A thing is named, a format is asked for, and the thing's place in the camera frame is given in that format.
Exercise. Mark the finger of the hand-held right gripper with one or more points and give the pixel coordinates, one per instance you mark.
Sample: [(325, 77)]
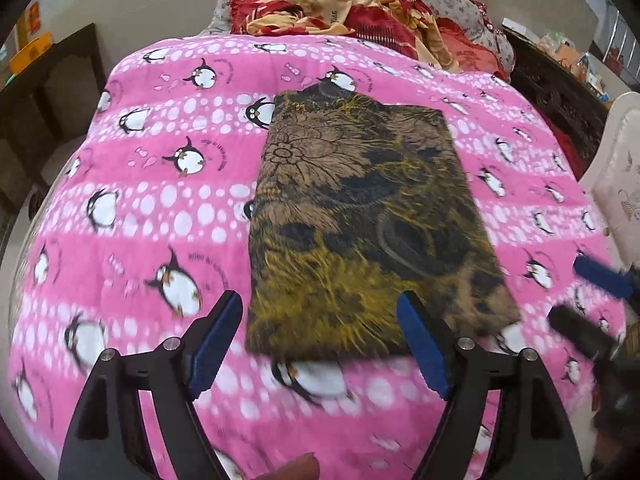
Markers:
[(602, 274), (580, 330)]

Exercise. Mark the pile of small packets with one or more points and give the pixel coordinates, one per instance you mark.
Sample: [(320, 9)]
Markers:
[(570, 55)]

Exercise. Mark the brown patterned cloth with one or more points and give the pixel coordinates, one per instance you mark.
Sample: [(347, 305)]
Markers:
[(350, 210)]

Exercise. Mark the red and gold quilt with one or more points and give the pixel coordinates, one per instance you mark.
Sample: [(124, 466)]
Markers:
[(350, 5)]

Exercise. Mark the metal window frame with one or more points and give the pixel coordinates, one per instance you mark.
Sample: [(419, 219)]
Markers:
[(620, 35)]

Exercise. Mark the dark carved wooden headboard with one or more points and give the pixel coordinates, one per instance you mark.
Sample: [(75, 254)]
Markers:
[(555, 95)]

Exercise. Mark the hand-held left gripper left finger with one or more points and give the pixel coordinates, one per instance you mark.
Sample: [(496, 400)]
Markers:
[(215, 345)]

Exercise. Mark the red wall poster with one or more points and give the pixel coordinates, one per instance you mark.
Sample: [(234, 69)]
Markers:
[(34, 18)]

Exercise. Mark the pink penguin blanket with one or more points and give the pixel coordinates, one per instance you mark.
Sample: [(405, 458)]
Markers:
[(150, 210)]

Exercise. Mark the person's left hand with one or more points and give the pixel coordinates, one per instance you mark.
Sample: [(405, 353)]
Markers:
[(297, 467)]

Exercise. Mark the white chair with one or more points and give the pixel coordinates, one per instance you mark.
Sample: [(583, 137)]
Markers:
[(617, 175)]

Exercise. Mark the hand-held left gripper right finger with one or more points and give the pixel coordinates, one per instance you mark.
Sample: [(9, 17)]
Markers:
[(425, 345)]

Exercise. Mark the red pillow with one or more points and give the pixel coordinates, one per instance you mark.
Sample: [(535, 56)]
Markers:
[(470, 50)]

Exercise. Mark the dark wooden table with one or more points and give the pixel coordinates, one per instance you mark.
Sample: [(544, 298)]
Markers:
[(50, 110)]

